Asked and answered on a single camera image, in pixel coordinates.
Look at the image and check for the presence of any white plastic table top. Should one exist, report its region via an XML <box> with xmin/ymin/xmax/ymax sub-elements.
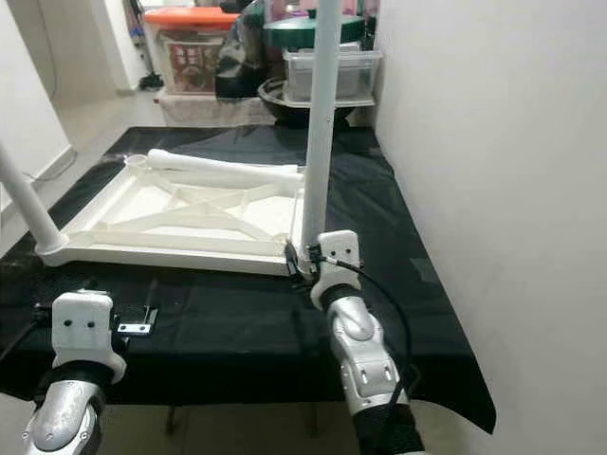
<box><xmin>41</xmin><ymin>152</ymin><xmax>319</xmax><ymax>278</ymax></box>

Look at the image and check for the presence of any white plastic table leg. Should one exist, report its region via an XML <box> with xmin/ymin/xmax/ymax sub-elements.
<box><xmin>0</xmin><ymin>147</ymin><xmax>69</xmax><ymax>257</ymax></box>
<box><xmin>299</xmin><ymin>0</ymin><xmax>342</xmax><ymax>263</ymax></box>
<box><xmin>147</xmin><ymin>149</ymin><xmax>303</xmax><ymax>187</ymax></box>

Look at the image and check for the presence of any black tablecloth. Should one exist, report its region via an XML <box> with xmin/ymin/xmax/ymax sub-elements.
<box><xmin>0</xmin><ymin>126</ymin><xmax>499</xmax><ymax>435</ymax></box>

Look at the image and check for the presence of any clear tape square patch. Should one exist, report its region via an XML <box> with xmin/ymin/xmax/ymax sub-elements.
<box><xmin>410</xmin><ymin>259</ymin><xmax>442</xmax><ymax>283</ymax></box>

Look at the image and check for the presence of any black round wok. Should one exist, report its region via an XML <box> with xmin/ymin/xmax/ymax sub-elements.
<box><xmin>258</xmin><ymin>78</ymin><xmax>376</xmax><ymax>126</ymax></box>

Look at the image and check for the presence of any beige patterned cover cloth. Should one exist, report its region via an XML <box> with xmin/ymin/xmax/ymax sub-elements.
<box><xmin>156</xmin><ymin>93</ymin><xmax>271</xmax><ymax>130</ymax></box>

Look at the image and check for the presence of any green-lidded clear storage bin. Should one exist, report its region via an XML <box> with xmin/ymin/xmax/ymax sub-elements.
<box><xmin>264</xmin><ymin>11</ymin><xmax>380</xmax><ymax>103</ymax></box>

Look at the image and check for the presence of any mop with green head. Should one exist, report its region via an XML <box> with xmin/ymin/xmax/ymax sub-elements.
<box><xmin>123</xmin><ymin>0</ymin><xmax>165</xmax><ymax>92</ymax></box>

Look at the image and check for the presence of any orange-lidded clear storage bin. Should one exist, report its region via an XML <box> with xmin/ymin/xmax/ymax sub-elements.
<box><xmin>142</xmin><ymin>8</ymin><xmax>233</xmax><ymax>96</ymax></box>

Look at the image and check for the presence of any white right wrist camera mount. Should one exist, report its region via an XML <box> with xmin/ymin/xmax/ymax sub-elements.
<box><xmin>311</xmin><ymin>230</ymin><xmax>362</xmax><ymax>310</ymax></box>

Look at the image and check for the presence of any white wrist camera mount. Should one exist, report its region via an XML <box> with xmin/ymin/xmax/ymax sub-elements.
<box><xmin>311</xmin><ymin>230</ymin><xmax>362</xmax><ymax>310</ymax></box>
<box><xmin>50</xmin><ymin>291</ymin><xmax>127</xmax><ymax>380</ymax></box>

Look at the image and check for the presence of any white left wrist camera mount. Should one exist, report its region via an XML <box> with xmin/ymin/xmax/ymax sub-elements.
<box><xmin>50</xmin><ymin>291</ymin><xmax>127</xmax><ymax>380</ymax></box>

